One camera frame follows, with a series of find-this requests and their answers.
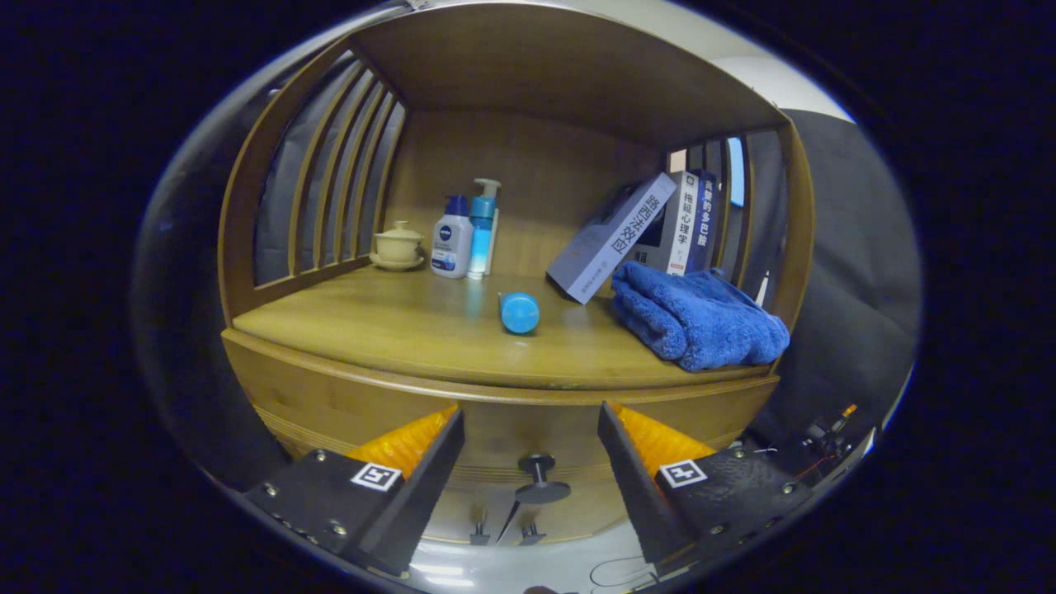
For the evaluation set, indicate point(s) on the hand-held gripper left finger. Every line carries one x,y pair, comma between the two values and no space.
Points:
412,495

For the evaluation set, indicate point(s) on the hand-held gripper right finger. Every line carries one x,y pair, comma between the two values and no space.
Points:
639,495

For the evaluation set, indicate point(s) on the wooden drawer with black knob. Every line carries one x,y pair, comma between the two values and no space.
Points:
330,404

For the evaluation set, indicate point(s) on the blue and white tube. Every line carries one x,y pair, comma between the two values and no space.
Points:
520,313

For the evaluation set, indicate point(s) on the wooden cabinet door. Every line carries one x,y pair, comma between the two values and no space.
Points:
586,516
466,520

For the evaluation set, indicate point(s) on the wooden countertop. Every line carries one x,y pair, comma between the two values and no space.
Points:
396,322

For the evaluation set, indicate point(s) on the wooden cabinet with shelf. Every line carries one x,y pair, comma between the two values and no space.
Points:
528,165

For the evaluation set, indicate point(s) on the blue folded towel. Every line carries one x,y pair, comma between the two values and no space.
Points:
701,322

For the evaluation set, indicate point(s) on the orange and black tool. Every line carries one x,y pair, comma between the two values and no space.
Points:
833,429

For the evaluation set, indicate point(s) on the beige lidded teacup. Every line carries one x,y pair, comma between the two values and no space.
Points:
398,245

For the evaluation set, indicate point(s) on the white lotion bottle blue cap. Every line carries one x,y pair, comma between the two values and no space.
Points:
451,243

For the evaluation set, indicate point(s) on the grey book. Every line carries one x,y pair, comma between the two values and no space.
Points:
610,239

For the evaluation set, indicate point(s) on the blue pump bottle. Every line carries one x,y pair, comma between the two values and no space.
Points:
481,235

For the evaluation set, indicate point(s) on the white-spined book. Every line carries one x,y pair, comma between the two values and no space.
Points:
681,223

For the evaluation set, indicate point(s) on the dark blue book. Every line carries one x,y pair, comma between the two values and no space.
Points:
704,214

